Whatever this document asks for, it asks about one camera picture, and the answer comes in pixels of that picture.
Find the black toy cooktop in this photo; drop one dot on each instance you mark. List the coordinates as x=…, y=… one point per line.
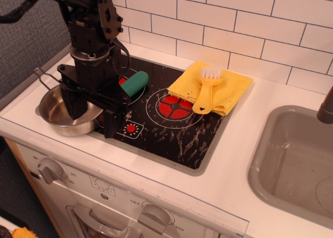
x=164, y=128

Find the grey right oven knob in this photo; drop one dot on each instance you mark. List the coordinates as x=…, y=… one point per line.
x=154, y=218

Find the orange plush object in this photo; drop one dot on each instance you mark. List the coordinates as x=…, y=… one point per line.
x=23, y=233

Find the grey faucet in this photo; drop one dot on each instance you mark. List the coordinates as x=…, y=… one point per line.
x=325, y=114

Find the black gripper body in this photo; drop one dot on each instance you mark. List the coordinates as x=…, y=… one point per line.
x=96, y=75

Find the yellow folded cloth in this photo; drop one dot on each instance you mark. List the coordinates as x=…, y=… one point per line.
x=224, y=95

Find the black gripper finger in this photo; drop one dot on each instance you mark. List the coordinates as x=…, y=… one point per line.
x=75, y=103
x=112, y=122

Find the grey plastic sink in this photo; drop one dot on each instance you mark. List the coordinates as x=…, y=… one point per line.
x=292, y=165

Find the green toy cucumber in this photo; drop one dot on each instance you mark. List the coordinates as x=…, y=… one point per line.
x=135, y=83

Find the yellow scrub brush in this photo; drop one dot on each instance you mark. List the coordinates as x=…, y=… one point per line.
x=209, y=77

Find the grey left oven knob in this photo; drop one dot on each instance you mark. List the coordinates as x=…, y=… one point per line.
x=50, y=170

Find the grey oven door handle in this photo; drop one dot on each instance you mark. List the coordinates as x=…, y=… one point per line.
x=93, y=226

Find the stainless steel pot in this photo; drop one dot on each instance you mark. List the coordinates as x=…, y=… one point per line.
x=55, y=110

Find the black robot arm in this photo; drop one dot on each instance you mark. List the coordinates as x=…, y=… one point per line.
x=94, y=26

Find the grey oven knob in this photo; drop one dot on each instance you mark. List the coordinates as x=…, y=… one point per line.
x=154, y=218
x=50, y=170

